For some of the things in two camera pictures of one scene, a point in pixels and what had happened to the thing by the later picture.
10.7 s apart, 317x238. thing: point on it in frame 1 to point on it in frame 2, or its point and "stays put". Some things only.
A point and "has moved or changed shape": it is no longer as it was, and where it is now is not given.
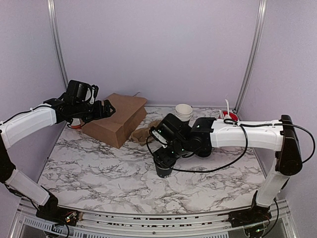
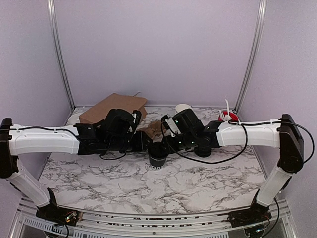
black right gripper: x=160 y=156 to x=169 y=148
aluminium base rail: x=27 y=224 stays put
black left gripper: x=98 y=113 to x=142 y=144
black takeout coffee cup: x=163 y=172 has moved or changed shape
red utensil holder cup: x=233 y=116 stays put
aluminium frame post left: x=54 y=22 stays put
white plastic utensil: x=228 y=116 stays put
